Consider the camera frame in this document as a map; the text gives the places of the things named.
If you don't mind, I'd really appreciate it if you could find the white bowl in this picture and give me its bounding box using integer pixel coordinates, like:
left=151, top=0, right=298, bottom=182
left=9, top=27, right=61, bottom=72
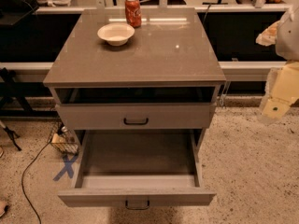
left=97, top=23, right=135, bottom=47

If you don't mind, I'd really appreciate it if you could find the black tripod stand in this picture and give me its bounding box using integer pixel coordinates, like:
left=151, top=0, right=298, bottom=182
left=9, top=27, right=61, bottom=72
left=0, top=68, right=33, bottom=151

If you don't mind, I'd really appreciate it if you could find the red soda can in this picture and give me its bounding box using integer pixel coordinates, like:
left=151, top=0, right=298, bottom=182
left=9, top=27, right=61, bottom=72
left=125, top=0, right=141, bottom=28

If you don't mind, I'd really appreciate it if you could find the wire basket with items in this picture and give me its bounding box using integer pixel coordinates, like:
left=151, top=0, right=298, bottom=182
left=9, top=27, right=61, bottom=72
left=48, top=121, right=79, bottom=155

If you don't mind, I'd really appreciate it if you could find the black floor cable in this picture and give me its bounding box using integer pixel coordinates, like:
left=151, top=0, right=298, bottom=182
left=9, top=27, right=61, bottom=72
left=21, top=142, right=52, bottom=224

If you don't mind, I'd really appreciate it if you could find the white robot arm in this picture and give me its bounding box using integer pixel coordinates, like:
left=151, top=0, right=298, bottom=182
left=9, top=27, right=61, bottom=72
left=256, top=5, right=299, bottom=124

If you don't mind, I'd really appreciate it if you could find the grey drawer cabinet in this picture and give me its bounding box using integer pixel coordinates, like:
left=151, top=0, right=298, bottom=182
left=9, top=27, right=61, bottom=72
left=44, top=7, right=225, bottom=147

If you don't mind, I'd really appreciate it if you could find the white and tan gripper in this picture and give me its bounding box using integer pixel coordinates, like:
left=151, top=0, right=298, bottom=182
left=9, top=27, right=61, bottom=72
left=256, top=21, right=299, bottom=124

